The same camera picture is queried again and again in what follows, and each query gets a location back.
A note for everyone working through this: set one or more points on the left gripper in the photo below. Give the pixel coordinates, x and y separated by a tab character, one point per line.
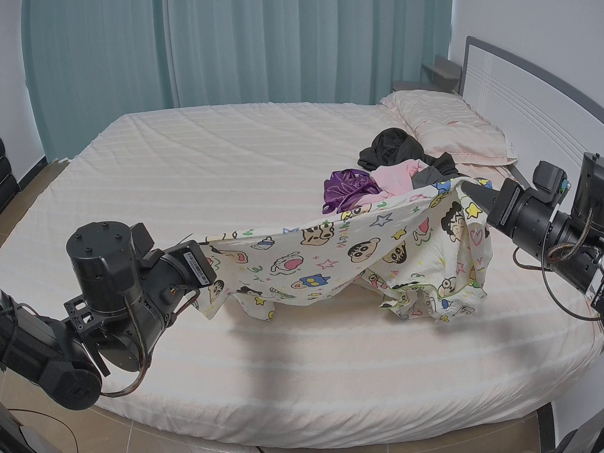
174	274

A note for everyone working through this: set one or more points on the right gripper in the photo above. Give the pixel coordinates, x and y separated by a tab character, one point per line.
524	220

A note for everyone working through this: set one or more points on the white printed pyjama top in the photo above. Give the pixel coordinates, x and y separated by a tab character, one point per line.
358	253

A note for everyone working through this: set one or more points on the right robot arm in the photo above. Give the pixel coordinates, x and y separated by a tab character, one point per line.
587	191

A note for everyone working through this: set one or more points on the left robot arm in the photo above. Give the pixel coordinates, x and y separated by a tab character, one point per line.
99	262

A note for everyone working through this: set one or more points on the pile of clothes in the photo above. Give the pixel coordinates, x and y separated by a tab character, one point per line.
391	151

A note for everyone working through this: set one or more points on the bed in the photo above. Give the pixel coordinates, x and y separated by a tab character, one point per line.
236	158

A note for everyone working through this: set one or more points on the grey bedside table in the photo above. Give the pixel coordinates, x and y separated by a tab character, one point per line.
443	71

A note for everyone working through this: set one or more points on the blue-green curtain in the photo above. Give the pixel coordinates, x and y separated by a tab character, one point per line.
236	40

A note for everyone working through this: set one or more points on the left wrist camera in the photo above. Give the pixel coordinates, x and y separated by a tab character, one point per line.
143	241

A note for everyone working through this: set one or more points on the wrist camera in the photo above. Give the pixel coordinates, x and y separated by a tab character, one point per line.
549	177
143	241

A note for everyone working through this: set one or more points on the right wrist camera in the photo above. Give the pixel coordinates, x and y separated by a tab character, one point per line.
549	177

